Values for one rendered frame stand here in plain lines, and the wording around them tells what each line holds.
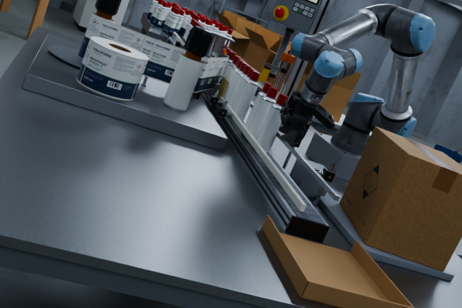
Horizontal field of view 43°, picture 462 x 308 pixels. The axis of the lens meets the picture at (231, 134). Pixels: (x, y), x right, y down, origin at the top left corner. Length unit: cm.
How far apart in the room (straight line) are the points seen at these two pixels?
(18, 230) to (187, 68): 112
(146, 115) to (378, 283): 90
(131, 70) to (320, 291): 101
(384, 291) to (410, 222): 28
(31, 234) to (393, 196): 93
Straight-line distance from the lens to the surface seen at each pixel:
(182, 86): 204
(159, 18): 445
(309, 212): 156
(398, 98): 221
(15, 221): 109
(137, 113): 189
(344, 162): 229
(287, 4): 229
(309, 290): 120
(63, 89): 187
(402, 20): 206
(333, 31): 190
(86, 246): 107
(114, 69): 189
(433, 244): 168
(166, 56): 224
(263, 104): 200
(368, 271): 148
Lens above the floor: 132
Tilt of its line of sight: 13 degrees down
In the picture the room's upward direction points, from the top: 22 degrees clockwise
